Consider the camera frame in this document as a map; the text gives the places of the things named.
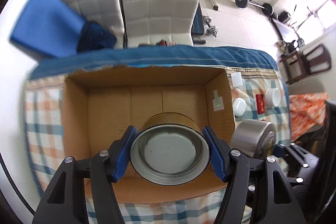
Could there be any small dumbbell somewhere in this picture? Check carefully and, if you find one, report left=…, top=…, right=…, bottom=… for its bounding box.
left=203, top=16, right=218, bottom=38

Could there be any orange white floral cloth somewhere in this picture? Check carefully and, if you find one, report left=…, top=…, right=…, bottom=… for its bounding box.
left=289, top=92, right=330, bottom=141

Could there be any right white padded chair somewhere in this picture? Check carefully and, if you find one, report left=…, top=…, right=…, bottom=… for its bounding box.
left=121, top=0, right=199, bottom=48

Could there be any large white round jar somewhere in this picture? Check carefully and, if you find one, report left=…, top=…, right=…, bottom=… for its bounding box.
left=265, top=88, right=281, bottom=107

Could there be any gold rimmed tin lid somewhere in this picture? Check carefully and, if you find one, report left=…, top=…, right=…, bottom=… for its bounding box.
left=130, top=112, right=210, bottom=186

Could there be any checkered tablecloth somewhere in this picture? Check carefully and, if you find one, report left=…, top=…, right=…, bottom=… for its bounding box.
left=25, top=46, right=291, bottom=223

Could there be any grey chair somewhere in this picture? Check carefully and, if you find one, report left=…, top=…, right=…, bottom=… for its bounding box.
left=288, top=78, right=326, bottom=95

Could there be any black blue workout bench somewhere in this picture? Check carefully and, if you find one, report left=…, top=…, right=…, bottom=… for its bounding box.
left=191, top=4, right=205, bottom=35

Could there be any red rectangular box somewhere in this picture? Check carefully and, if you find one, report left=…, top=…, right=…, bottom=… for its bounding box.
left=256, top=94, right=265, bottom=115

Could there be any small white plastic cup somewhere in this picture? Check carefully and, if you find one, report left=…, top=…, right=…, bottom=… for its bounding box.
left=231, top=72, right=243, bottom=88

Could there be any blue knitted cloth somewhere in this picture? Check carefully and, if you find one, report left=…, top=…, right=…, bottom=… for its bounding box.
left=76, top=21, right=117, bottom=53

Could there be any silver round puck light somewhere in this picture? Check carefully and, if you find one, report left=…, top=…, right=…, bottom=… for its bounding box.
left=230, top=119, right=276, bottom=160

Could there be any floor barbell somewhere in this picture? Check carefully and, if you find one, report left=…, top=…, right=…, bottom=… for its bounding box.
left=235, top=0, right=274, bottom=16

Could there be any open cardboard box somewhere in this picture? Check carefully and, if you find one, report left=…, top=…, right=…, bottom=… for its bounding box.
left=62, top=67, right=235, bottom=203

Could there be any blue folded mat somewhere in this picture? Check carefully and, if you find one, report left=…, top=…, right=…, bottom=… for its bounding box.
left=10, top=0, right=86, bottom=58

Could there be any white earbud case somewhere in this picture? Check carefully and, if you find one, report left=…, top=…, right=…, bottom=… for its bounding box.
left=232, top=97, right=247, bottom=117

